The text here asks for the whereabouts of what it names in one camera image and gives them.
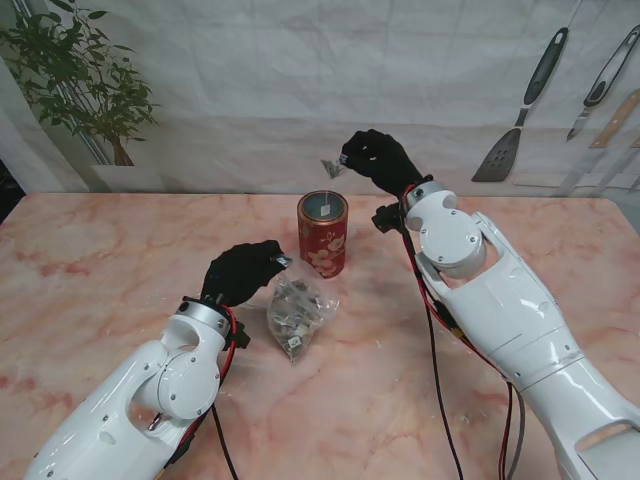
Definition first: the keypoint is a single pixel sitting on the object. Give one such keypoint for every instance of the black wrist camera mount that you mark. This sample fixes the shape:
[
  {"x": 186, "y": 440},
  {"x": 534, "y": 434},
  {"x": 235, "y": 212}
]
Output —
[
  {"x": 387, "y": 217},
  {"x": 240, "y": 335}
]

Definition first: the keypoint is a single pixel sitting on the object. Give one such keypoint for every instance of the clear plastic bag of tea bags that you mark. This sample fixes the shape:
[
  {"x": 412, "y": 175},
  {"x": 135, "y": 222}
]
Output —
[{"x": 295, "y": 315}]

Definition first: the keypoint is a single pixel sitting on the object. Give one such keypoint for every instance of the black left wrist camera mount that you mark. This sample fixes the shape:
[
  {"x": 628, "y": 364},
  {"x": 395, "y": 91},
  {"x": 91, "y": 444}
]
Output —
[{"x": 240, "y": 335}]

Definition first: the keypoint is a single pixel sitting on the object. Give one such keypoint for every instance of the white printed backdrop cloth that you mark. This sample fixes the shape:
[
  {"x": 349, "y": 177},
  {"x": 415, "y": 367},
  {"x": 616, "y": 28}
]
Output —
[{"x": 250, "y": 100}]

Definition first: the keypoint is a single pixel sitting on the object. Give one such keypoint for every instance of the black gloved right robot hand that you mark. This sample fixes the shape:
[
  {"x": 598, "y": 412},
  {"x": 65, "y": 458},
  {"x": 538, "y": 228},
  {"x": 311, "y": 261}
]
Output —
[{"x": 385, "y": 160}]

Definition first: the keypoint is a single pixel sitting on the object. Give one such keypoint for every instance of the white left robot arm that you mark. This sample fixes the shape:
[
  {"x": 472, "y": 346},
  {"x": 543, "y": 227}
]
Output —
[{"x": 165, "y": 375}]

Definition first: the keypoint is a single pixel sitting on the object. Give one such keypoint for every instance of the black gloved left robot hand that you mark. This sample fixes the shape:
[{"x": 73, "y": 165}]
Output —
[{"x": 240, "y": 275}]

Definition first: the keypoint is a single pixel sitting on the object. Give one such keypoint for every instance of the red floral tea canister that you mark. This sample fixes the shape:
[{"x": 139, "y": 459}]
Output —
[{"x": 322, "y": 245}]

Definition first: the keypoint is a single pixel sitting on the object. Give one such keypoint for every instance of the tea bag with paper tag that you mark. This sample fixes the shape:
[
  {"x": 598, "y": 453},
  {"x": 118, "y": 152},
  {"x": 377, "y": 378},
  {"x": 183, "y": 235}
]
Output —
[{"x": 332, "y": 167}]

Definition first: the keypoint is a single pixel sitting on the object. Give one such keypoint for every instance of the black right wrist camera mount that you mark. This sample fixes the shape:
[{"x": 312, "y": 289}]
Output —
[{"x": 387, "y": 217}]

